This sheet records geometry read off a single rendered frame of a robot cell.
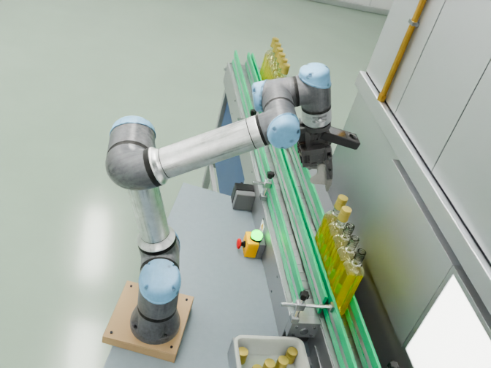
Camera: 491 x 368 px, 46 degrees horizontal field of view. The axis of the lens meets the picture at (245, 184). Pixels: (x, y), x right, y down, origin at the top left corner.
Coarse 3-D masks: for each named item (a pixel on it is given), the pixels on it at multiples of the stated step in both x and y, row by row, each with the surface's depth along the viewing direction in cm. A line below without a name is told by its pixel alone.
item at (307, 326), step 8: (304, 320) 179; (312, 320) 179; (288, 328) 180; (296, 328) 178; (304, 328) 179; (312, 328) 180; (288, 336) 181; (296, 336) 181; (304, 336) 182; (312, 336) 182
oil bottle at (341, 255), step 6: (342, 246) 180; (336, 252) 181; (342, 252) 178; (348, 252) 177; (354, 252) 178; (336, 258) 180; (342, 258) 177; (348, 258) 177; (330, 264) 184; (336, 264) 180; (330, 270) 184; (336, 270) 180; (330, 276) 183; (336, 276) 181; (330, 282) 183
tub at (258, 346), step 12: (240, 336) 173; (252, 336) 174; (264, 336) 176; (252, 348) 176; (264, 348) 177; (276, 348) 178; (300, 348) 176; (252, 360) 176; (264, 360) 177; (276, 360) 178; (300, 360) 175
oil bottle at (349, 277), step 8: (344, 264) 175; (352, 264) 173; (344, 272) 175; (352, 272) 172; (360, 272) 173; (336, 280) 180; (344, 280) 174; (352, 280) 174; (360, 280) 175; (336, 288) 179; (344, 288) 176; (352, 288) 177; (336, 296) 179; (344, 296) 179; (352, 296) 179; (344, 304) 181; (344, 312) 183
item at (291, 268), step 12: (240, 72) 292; (240, 84) 291; (240, 96) 286; (252, 108) 264; (264, 156) 233; (264, 168) 231; (276, 192) 216; (276, 204) 211; (276, 216) 211; (276, 228) 208; (288, 240) 195; (288, 252) 193; (288, 264) 193; (288, 276) 190; (300, 288) 178
